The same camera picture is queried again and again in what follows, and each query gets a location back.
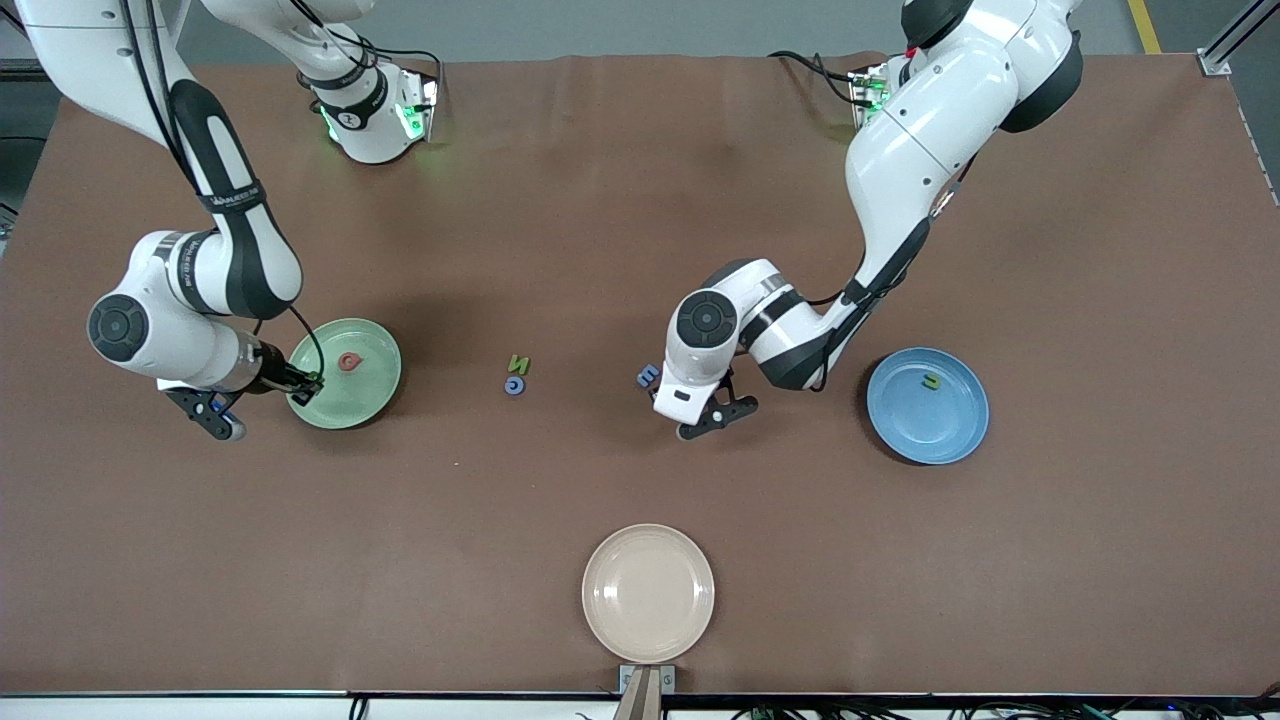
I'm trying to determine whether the black left arm base cable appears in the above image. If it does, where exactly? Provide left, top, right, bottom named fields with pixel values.
left=768, top=50, right=866, bottom=106

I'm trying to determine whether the brown table mat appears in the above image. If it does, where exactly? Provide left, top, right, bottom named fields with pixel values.
left=0, top=52, right=1280, bottom=697

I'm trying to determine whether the beige plate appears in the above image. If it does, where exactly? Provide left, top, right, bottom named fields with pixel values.
left=582, top=523, right=716, bottom=664

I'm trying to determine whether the black right arm base cable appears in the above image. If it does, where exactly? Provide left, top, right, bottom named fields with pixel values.
left=375, top=45, right=446, bottom=111

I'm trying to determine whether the black arm base cable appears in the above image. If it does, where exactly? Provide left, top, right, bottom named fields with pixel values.
left=375, top=45, right=446, bottom=111
left=768, top=50, right=866, bottom=106

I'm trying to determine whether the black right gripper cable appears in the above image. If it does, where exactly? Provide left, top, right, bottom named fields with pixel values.
left=255, top=303, right=327, bottom=381

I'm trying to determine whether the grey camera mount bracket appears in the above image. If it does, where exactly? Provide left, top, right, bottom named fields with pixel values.
left=618, top=664, right=677, bottom=720

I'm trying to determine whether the light green plate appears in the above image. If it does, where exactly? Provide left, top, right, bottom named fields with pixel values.
left=286, top=318, right=403, bottom=431

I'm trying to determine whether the blue plate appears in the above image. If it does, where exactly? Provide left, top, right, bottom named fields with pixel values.
left=866, top=347, right=990, bottom=466

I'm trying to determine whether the aluminium frame profile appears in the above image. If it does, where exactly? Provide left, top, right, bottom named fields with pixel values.
left=1197, top=0, right=1280, bottom=77

